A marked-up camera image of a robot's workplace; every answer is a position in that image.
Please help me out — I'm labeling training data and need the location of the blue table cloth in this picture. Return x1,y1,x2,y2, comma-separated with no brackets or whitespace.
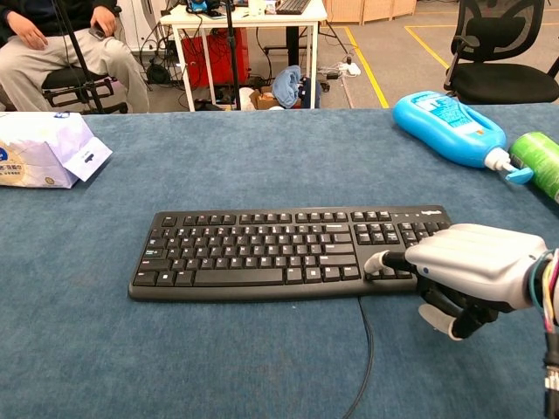
0,102,559,419

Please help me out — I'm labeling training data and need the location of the seated person in grey trousers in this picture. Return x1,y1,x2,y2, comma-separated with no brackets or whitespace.
0,0,151,114

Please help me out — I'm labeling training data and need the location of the white desk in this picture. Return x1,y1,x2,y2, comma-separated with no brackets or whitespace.
159,0,328,113

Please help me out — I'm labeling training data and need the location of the black tripod pole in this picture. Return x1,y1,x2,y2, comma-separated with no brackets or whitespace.
223,0,243,111

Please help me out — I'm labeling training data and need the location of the black wired keyboard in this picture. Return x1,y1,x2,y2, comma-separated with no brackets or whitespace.
128,204,455,303

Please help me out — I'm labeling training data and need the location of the white tissue pack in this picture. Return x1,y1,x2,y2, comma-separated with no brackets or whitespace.
0,111,114,189

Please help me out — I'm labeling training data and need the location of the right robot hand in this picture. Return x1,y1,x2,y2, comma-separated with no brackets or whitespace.
363,223,549,341

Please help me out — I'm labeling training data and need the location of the red box under desk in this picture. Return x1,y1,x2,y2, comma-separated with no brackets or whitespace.
181,28,251,91

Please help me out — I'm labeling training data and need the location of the black tripod stand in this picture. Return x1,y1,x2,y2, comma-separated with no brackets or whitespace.
51,0,110,114

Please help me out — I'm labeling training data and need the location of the green cylindrical can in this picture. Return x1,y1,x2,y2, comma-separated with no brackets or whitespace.
508,131,559,204

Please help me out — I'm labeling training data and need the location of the blue detergent bottle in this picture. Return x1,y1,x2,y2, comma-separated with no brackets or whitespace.
392,90,535,185

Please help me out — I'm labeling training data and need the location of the black mesh office chair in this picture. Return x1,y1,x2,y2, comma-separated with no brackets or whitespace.
443,0,559,105

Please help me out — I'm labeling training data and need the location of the dark keyboard on desk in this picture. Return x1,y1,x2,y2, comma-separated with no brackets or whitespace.
274,0,312,16

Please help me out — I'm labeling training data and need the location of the thin black cable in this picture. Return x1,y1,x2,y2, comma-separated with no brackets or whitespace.
342,296,376,419

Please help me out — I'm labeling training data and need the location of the wooden folding screen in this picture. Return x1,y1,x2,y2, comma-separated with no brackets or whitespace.
321,0,418,25

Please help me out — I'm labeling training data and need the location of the cardboard box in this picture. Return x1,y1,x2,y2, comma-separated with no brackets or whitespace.
249,86,284,110

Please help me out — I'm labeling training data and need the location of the black swivel chair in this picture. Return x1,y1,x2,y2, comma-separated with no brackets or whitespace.
40,65,129,115

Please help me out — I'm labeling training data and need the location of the blue cloth bundle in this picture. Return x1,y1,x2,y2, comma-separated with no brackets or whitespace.
271,65,304,109

